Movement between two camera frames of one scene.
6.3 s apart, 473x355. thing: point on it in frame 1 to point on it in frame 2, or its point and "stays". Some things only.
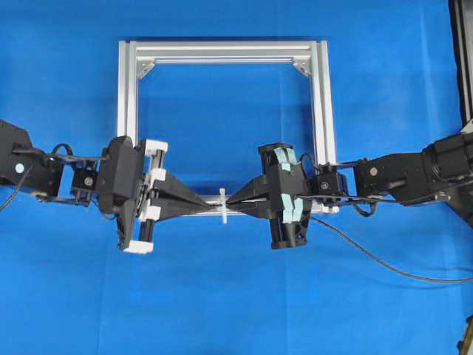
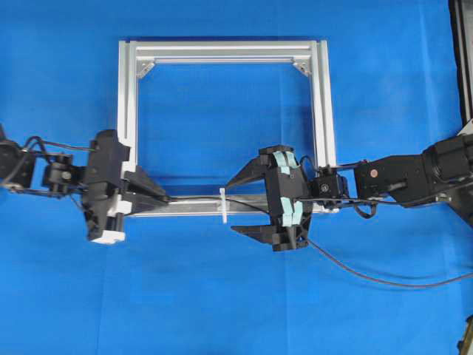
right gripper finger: x=251 y=203 to x=259 y=167
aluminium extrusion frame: x=313 y=53 stays
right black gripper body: x=289 y=210 stays
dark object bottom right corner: x=465 y=346 stays
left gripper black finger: x=170 y=205 to x=142 y=200
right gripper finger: x=255 y=206 to x=260 y=233
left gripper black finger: x=163 y=190 to x=134 y=183
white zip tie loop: x=222 y=205 stays
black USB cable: x=364 y=207 to x=366 y=209
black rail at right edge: x=461 y=13 stays
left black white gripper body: x=126 y=179 to x=103 y=210
